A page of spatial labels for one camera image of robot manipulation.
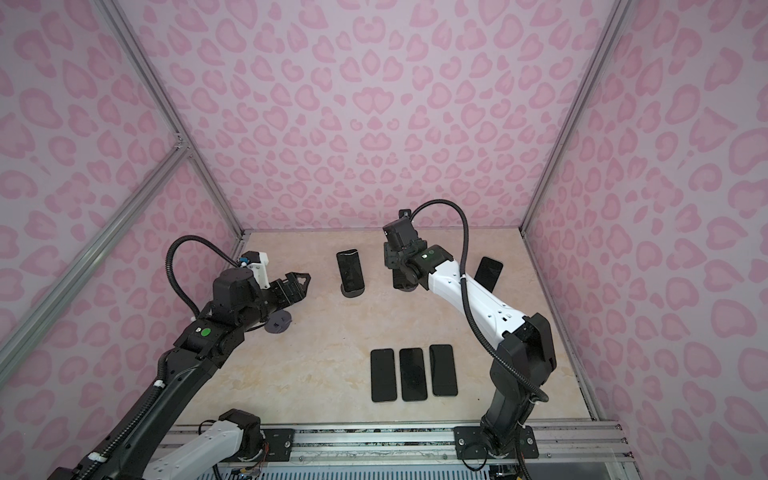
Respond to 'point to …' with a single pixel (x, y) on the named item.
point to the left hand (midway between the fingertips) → (298, 276)
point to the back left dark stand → (352, 293)
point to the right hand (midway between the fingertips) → (401, 246)
